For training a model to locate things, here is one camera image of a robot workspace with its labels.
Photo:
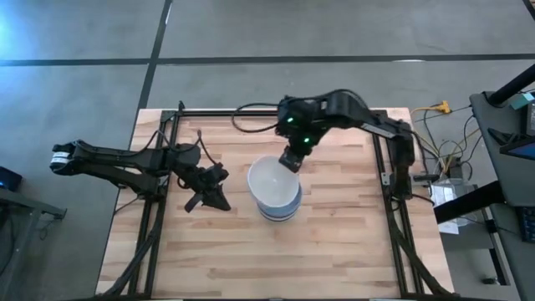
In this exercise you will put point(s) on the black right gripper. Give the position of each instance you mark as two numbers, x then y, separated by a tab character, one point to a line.
299	125

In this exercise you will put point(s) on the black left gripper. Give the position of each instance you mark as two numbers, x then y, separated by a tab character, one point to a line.
207	177

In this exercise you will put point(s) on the white bowl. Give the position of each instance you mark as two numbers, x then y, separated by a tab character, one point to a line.
271	186

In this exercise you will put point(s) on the blue bowl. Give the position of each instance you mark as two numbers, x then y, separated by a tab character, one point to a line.
292	207

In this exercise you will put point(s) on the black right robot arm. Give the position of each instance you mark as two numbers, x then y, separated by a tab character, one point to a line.
355	110

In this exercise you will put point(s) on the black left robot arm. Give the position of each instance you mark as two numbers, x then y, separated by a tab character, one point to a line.
125	156

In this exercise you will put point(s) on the small black clamp device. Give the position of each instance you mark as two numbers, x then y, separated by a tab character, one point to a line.
426	177

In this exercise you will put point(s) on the white plastic bag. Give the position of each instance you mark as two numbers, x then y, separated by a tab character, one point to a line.
445	194

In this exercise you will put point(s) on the yellow power plug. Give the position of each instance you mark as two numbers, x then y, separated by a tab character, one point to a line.
444	107

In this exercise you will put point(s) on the black power adapter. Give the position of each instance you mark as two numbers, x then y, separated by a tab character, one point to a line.
456	170

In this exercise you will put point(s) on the black desk leg beam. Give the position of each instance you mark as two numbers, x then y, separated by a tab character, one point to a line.
468	202

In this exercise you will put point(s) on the grey side table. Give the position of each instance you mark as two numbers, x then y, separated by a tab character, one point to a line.
21	209

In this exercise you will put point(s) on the black device with blue light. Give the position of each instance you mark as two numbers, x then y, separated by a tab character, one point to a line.
10	180

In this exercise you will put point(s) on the dark grey desk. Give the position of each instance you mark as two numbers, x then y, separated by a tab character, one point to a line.
514	180

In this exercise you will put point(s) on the tablet with blue screen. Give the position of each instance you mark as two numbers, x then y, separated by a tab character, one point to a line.
522	151

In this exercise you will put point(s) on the small black floor object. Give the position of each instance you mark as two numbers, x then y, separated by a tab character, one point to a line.
489	281

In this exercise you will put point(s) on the black slanted pole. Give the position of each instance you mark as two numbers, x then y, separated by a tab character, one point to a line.
512	85

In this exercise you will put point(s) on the teal sticky note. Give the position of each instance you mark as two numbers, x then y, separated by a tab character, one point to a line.
527	100

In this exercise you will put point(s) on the black keyboard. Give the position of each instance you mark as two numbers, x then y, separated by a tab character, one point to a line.
528	226

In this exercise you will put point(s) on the black aluminium table frame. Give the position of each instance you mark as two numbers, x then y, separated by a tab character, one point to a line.
271	113

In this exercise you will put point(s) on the white frame bracket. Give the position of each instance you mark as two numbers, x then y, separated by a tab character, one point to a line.
385	179

